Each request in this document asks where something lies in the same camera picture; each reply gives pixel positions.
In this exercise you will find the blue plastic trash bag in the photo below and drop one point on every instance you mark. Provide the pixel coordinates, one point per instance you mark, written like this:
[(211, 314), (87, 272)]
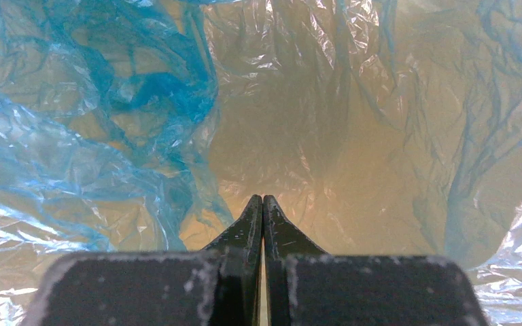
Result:
[(381, 127)]

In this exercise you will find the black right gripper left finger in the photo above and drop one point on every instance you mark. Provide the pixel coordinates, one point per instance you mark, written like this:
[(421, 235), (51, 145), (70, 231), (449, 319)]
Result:
[(217, 285)]

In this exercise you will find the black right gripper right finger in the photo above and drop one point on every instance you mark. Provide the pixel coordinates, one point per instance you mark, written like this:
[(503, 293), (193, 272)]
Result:
[(308, 286)]

